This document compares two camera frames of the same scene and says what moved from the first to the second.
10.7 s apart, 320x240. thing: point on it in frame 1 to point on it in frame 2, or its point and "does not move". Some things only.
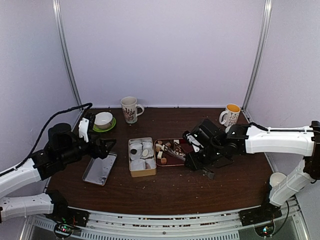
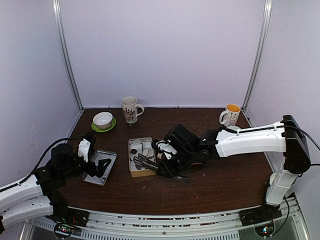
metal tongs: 208,172 to 142,160
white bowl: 103,120 does not move
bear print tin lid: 98,170 does not move
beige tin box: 142,157 does not move
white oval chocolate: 145,152 does not move
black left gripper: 102,153 to 99,169
